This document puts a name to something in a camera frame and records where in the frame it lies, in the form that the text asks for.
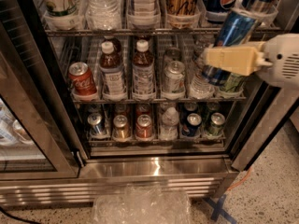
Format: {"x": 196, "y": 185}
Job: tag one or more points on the brown tea bottle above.
{"x": 143, "y": 71}
{"x": 112, "y": 73}

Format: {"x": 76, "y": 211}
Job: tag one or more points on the red can bottom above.
{"x": 144, "y": 126}

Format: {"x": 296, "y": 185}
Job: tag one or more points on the green soda can front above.
{"x": 234, "y": 83}

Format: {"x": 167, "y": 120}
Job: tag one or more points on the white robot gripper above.
{"x": 281, "y": 61}

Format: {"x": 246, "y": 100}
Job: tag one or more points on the clear water bottle middle shelf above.
{"x": 199, "y": 88}

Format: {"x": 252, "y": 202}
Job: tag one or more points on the clear water bottle shelf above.
{"x": 199, "y": 88}
{"x": 103, "y": 15}

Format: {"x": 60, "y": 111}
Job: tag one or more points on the glass fridge left door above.
{"x": 32, "y": 145}

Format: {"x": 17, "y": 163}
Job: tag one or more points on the blue can bottom left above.
{"x": 97, "y": 123}

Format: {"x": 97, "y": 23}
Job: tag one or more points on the clear water bottle top shelf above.
{"x": 103, "y": 15}

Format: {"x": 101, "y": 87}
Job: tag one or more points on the clear water bottle bottom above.
{"x": 169, "y": 124}

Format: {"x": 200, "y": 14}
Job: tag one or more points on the blue pepsi can bottom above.
{"x": 191, "y": 125}

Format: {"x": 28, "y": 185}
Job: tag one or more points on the red coca cola can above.
{"x": 82, "y": 78}

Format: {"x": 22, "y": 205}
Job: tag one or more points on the silver can rear middle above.
{"x": 172, "y": 54}

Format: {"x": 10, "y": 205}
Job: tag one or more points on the brown tea bottle left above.
{"x": 112, "y": 73}

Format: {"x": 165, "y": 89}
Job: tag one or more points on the brown tea bottle right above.
{"x": 143, "y": 71}

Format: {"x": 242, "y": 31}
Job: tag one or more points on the gold can bottom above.
{"x": 121, "y": 127}

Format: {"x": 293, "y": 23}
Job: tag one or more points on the silver diet coke can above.
{"x": 174, "y": 75}

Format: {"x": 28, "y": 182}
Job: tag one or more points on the steel fridge right door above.
{"x": 272, "y": 119}

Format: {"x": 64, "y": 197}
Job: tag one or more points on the clear plastic bag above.
{"x": 143, "y": 205}

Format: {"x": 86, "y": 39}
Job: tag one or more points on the blue tape cross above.
{"x": 218, "y": 210}

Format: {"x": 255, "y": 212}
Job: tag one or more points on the green can bottom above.
{"x": 216, "y": 124}

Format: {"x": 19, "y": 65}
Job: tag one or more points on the white label bottle top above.
{"x": 144, "y": 0}

